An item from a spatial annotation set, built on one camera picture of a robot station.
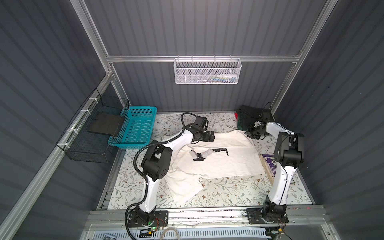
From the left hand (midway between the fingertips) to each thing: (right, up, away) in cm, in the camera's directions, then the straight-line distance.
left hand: (208, 136), depth 96 cm
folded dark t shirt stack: (+29, +14, +12) cm, 35 cm away
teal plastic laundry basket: (-53, +4, +13) cm, 54 cm away
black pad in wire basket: (-56, +8, -18) cm, 59 cm away
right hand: (+28, +2, +9) cm, 30 cm away
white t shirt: (+15, -12, +1) cm, 19 cm away
